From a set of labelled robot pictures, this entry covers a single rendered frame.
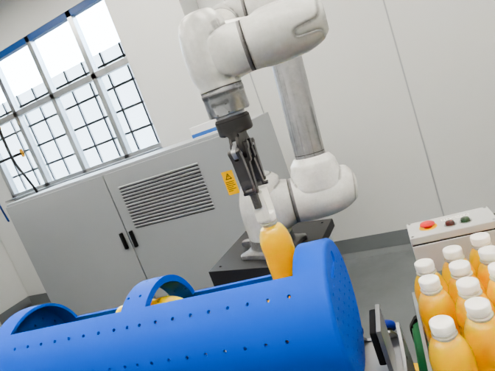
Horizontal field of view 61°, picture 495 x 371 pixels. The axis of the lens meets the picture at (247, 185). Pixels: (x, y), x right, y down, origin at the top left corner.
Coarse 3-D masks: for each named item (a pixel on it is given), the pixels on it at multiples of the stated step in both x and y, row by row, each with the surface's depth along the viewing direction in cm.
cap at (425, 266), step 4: (420, 260) 91; (424, 260) 91; (428, 260) 90; (416, 264) 90; (420, 264) 90; (424, 264) 89; (428, 264) 88; (432, 264) 88; (416, 268) 90; (420, 268) 89; (424, 268) 88; (428, 268) 88; (432, 268) 88; (420, 272) 89; (424, 272) 89; (428, 272) 88
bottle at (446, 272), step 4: (464, 256) 90; (444, 260) 92; (448, 260) 91; (444, 264) 92; (448, 264) 91; (444, 268) 92; (448, 268) 91; (472, 268) 90; (444, 272) 92; (448, 272) 91; (476, 272) 90; (444, 276) 92; (448, 276) 91; (448, 280) 91; (448, 284) 91
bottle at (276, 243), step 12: (264, 228) 92; (276, 228) 91; (264, 240) 91; (276, 240) 90; (288, 240) 91; (264, 252) 92; (276, 252) 90; (288, 252) 91; (276, 264) 91; (288, 264) 91; (276, 276) 92; (288, 276) 91
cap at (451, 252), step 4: (444, 248) 92; (448, 248) 92; (452, 248) 91; (456, 248) 91; (460, 248) 90; (444, 252) 91; (448, 252) 90; (452, 252) 90; (456, 252) 89; (460, 252) 90; (444, 256) 91; (448, 256) 90; (452, 256) 90; (456, 256) 90; (460, 256) 90; (452, 260) 90
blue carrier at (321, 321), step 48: (144, 288) 97; (192, 288) 112; (240, 288) 84; (288, 288) 79; (336, 288) 82; (0, 336) 106; (48, 336) 99; (96, 336) 93; (144, 336) 88; (192, 336) 84; (240, 336) 80; (288, 336) 77; (336, 336) 74
